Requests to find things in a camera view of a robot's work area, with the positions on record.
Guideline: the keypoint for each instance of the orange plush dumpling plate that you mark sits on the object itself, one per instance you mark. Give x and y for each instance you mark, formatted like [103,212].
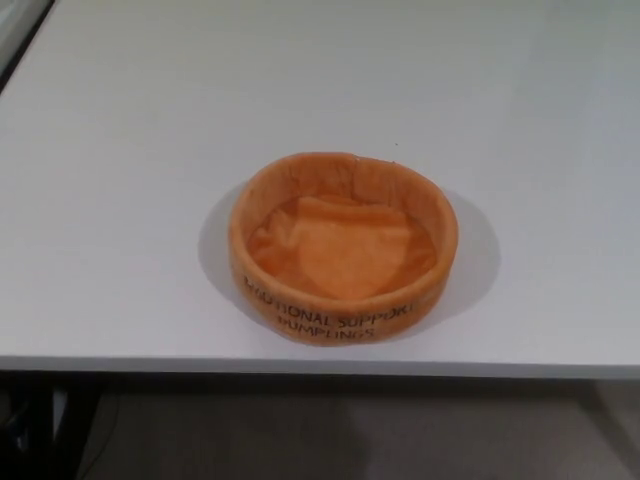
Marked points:
[345,260]

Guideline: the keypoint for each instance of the grey panel with dark edge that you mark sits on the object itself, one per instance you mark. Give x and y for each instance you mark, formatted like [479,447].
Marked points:
[15,25]

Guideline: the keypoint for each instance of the black table leg frame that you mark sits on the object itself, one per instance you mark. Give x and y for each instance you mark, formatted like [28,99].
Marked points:
[27,440]

